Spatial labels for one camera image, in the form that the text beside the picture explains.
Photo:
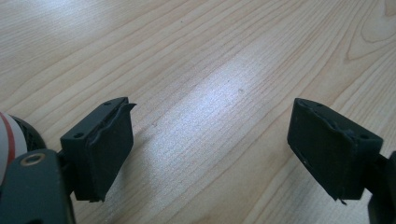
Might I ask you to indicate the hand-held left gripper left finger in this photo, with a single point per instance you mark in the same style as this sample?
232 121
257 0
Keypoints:
99 152

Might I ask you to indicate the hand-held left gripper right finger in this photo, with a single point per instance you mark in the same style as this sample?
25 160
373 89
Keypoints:
330 146

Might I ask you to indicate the white can with red stripe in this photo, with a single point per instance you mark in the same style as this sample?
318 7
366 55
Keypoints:
15 140

